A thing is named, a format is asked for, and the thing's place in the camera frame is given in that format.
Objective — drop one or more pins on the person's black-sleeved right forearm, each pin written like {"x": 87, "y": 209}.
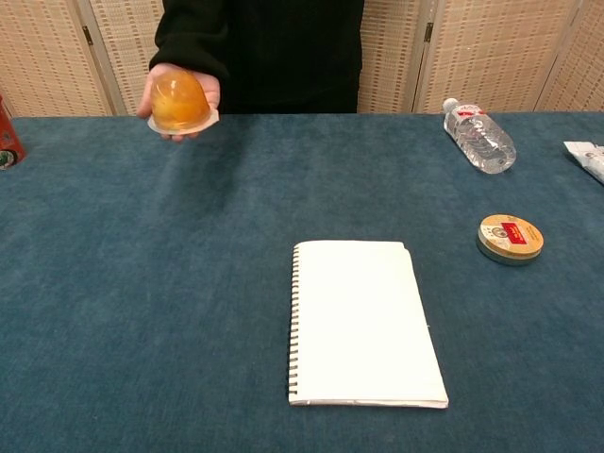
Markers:
{"x": 193, "y": 38}

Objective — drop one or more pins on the clear plastic water bottle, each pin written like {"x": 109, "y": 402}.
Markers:
{"x": 481, "y": 137}

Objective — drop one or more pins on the person's black-clothed torso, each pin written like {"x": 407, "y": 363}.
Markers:
{"x": 292, "y": 52}

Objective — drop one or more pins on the woven bamboo folding screen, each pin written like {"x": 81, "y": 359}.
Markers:
{"x": 495, "y": 52}

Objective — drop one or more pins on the white spiral notebook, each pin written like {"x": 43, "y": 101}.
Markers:
{"x": 358, "y": 325}

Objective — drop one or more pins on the blue tablecloth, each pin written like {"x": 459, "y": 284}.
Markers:
{"x": 165, "y": 283}

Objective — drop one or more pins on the red instant noodle cup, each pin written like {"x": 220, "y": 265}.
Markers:
{"x": 8, "y": 139}

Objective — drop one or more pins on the orange jelly cup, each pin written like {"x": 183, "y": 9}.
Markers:
{"x": 179, "y": 101}

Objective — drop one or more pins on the person's bare right hand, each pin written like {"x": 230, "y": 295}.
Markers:
{"x": 212, "y": 92}

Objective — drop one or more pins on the white snack bag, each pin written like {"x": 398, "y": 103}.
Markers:
{"x": 590, "y": 158}

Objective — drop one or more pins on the round yellow tin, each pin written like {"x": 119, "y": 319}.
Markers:
{"x": 509, "y": 236}

